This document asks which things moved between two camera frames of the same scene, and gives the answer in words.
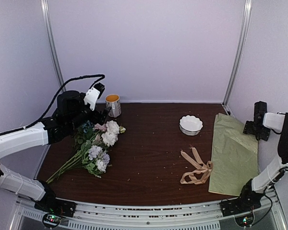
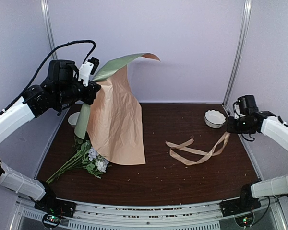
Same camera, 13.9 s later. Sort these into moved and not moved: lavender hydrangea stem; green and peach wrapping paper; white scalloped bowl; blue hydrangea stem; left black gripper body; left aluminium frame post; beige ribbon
Moved: green and peach wrapping paper; beige ribbon; blue hydrangea stem; left black gripper body; white scalloped bowl
Not moved: left aluminium frame post; lavender hydrangea stem
